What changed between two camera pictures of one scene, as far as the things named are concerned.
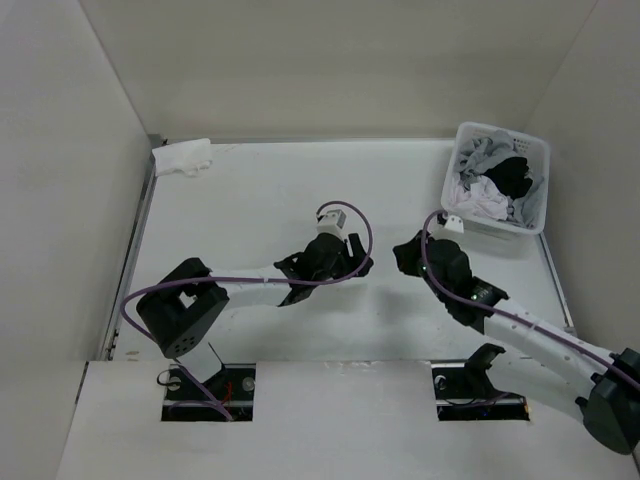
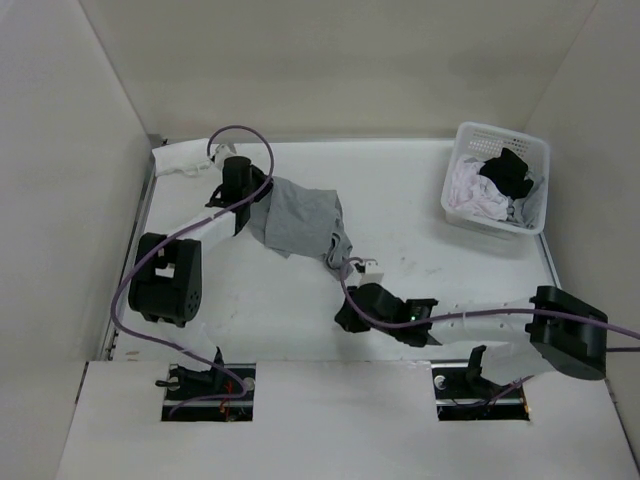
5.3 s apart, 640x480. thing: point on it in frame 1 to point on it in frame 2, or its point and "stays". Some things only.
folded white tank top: x=188 y=156 stays
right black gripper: x=406 y=253 to x=348 y=323
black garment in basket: x=509 y=176 stays
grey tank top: x=485 y=152 to x=299 y=221
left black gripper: x=353 y=263 to x=261 y=177
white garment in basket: x=478 y=194 stays
